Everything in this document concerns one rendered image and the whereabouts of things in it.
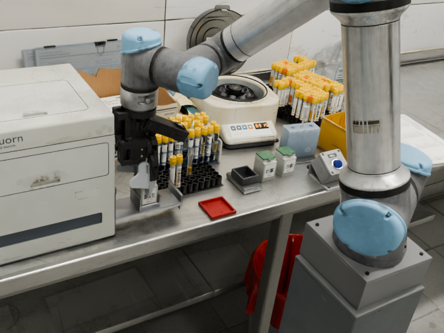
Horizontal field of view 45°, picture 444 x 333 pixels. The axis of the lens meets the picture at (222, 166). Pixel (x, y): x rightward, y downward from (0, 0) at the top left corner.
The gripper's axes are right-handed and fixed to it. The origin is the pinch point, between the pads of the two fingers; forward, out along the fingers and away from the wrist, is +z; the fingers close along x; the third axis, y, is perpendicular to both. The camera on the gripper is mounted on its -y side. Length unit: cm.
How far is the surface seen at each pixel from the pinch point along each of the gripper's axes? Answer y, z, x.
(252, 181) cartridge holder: -30.0, 6.3, -0.3
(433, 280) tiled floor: -152, 96, -9
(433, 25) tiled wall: -163, -7, -59
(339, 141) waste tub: -62, 3, -4
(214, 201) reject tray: -18.2, 8.4, 1.2
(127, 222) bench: 4.5, 8.6, 0.8
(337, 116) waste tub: -68, 0, -13
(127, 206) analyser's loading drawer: 4.1, 4.6, 0.1
